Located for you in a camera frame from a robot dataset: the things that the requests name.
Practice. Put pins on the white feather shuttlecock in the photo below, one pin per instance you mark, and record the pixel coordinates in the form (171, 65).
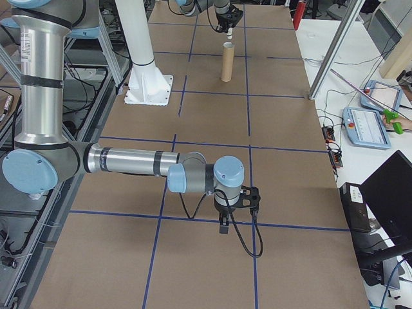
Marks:
(229, 32)

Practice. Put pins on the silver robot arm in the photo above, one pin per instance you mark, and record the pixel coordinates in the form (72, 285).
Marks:
(196, 6)
(42, 96)

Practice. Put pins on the bare person hand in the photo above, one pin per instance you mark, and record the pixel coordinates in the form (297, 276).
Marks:
(407, 125)

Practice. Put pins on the brown cardboard tube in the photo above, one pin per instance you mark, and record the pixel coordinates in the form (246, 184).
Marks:
(227, 64)

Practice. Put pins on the red cylinder tube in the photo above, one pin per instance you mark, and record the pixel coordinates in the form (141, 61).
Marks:
(299, 16)

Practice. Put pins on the black orange power strip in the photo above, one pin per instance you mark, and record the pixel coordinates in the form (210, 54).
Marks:
(328, 133)
(336, 159)

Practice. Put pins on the black computer box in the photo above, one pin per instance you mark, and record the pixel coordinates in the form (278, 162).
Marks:
(354, 206)

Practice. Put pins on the black monitor stand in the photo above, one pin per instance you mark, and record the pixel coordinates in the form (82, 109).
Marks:
(383, 254)

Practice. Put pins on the blue grey teach pendant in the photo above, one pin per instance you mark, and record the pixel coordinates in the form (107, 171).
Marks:
(383, 95)
(367, 128)

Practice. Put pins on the black monitor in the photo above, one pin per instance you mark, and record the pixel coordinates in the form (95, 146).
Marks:
(389, 193)

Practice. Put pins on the beige wooden board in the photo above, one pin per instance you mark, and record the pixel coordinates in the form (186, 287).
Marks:
(394, 54)

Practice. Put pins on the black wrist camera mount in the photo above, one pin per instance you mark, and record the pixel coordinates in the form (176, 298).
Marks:
(237, 14)
(252, 194)

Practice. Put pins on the white pedestal column with plate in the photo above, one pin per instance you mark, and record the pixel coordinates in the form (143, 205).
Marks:
(141, 64)

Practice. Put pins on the aluminium profile post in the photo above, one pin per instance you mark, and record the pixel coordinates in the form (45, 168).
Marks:
(334, 48)

